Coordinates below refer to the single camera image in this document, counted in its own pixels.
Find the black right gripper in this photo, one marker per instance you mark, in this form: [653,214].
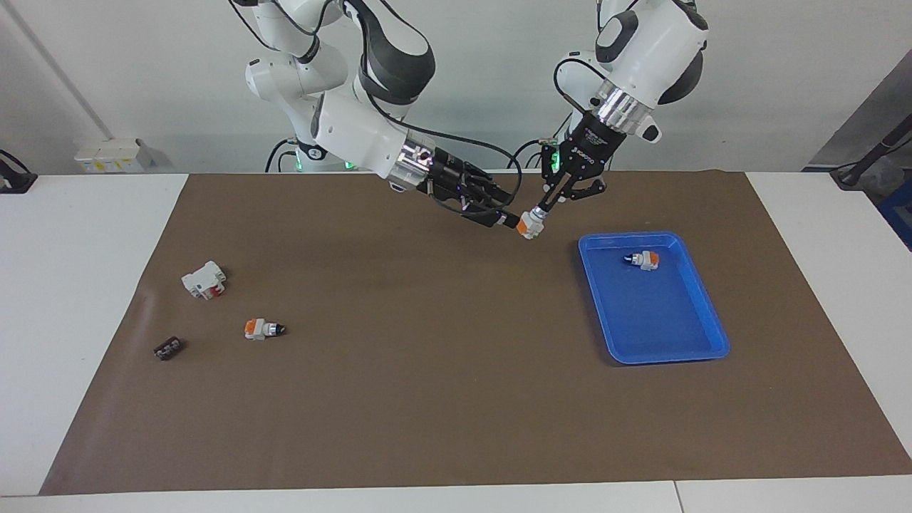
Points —
[449,178]

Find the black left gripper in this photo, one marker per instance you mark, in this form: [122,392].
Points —
[595,146]

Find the orange white rotary switch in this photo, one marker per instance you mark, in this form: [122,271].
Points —
[529,226]
[256,328]
[647,261]

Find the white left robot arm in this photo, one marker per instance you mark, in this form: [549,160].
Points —
[655,43]

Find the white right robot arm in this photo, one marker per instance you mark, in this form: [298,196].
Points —
[349,128]

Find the blue plastic tray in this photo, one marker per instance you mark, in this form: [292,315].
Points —
[662,313]

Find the brown paper table mat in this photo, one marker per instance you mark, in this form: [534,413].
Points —
[456,399]

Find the white circuit breaker red lever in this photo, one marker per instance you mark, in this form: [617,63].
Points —
[203,279]

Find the black stand pole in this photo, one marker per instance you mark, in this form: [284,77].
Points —
[873,155]

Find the blue storage crate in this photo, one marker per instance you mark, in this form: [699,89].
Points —
[899,221]

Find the small black cylindrical capacitor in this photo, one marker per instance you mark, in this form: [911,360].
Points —
[169,349]

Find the white wall socket box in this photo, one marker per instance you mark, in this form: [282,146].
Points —
[114,155]

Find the black clamp mount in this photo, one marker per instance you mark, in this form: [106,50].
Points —
[14,182]

